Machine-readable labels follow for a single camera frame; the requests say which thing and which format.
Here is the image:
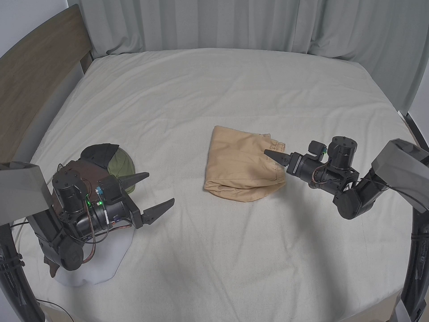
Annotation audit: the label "black cable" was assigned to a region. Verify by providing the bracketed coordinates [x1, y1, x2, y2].
[36, 298, 71, 317]

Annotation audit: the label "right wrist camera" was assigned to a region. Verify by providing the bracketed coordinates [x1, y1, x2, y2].
[308, 140, 327, 162]

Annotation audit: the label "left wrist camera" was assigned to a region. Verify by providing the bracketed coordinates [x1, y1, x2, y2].
[97, 176, 123, 204]

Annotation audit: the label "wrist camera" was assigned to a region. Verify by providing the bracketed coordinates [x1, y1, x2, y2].
[308, 140, 327, 162]
[97, 176, 123, 204]

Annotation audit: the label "khaki shorts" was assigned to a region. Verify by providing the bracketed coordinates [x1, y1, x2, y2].
[203, 125, 288, 203]

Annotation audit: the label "bed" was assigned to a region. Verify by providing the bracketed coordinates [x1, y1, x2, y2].
[0, 4, 429, 322]

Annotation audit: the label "green garment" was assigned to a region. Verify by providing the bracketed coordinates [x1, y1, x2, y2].
[107, 148, 136, 194]

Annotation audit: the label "brown garment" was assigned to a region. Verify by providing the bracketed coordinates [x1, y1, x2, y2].
[44, 160, 114, 278]

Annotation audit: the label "white garment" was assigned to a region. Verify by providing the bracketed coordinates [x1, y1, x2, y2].
[55, 227, 135, 287]

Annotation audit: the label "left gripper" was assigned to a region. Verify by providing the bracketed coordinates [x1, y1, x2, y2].
[88, 172, 175, 236]

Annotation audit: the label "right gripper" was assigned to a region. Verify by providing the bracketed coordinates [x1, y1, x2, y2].
[286, 152, 323, 182]

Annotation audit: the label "pale green curtain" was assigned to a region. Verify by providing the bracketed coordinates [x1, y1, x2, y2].
[64, 0, 429, 113]

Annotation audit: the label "black garment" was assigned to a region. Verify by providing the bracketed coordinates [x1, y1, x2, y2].
[80, 144, 120, 170]

